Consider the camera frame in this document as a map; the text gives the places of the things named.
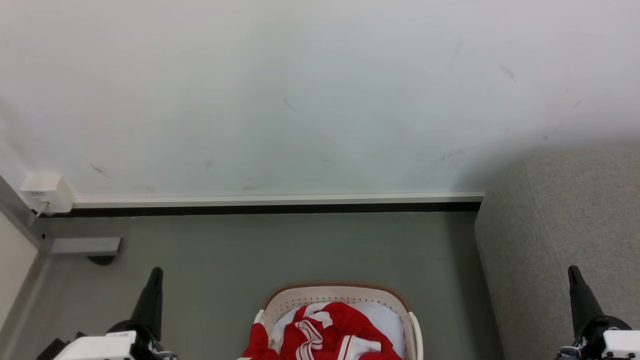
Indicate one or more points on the black round foot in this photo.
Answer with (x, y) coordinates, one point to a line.
(101, 260)

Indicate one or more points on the grey metal foot bar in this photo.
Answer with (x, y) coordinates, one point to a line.
(85, 246)

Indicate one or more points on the grey fabric sofa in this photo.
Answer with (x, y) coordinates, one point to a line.
(565, 225)

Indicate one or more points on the white cloth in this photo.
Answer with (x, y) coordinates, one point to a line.
(385, 320)

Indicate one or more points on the red and white garment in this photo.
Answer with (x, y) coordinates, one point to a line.
(345, 325)

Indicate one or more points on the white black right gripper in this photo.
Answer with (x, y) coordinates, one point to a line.
(620, 345)

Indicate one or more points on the white wall socket box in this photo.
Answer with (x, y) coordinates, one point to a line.
(47, 190)

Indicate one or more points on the white laundry basket brown rim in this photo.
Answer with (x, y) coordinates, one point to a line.
(325, 295)

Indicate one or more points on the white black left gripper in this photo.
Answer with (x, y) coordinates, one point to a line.
(100, 347)

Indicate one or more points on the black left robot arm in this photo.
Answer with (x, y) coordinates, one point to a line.
(50, 350)

